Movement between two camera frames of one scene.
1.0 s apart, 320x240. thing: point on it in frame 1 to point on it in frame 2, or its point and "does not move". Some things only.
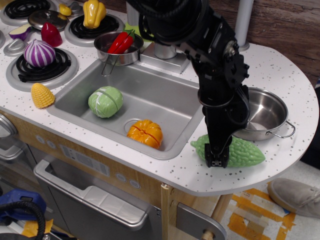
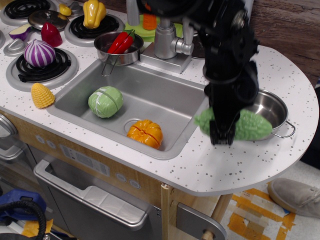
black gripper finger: x=208 y=155 to x=214 y=132
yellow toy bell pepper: x=93 y=12 does not move
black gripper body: x=217 y=151 to x=226 y=110
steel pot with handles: x=267 y=118 does not move
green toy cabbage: x=105 y=101 does not move
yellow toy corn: x=41 y=97 does not move
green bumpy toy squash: x=241 y=153 to x=250 y=124
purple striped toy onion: x=38 y=54 does not move
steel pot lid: x=38 y=18 does not move
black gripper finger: x=225 y=156 to x=231 y=134
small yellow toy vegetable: x=64 y=10 does not move
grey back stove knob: x=77 y=10 does not move
